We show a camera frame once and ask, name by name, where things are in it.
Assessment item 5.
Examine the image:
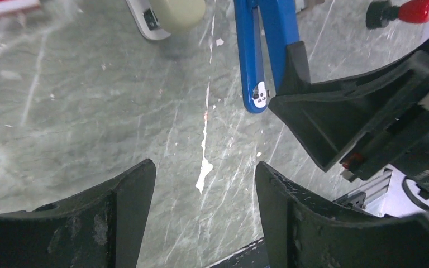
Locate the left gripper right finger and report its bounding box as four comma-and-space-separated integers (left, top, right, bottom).
255, 161, 429, 267

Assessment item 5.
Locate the red white staple box sleeve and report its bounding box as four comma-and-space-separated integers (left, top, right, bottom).
0, 0, 41, 17

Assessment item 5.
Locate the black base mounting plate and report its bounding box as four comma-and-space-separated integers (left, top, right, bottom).
208, 237, 270, 268

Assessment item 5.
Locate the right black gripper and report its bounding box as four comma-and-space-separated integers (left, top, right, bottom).
269, 38, 429, 199

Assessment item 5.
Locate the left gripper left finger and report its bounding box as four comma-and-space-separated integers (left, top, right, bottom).
0, 159, 156, 267

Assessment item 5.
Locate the aluminium rail frame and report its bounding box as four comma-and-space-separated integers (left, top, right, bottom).
333, 168, 392, 217

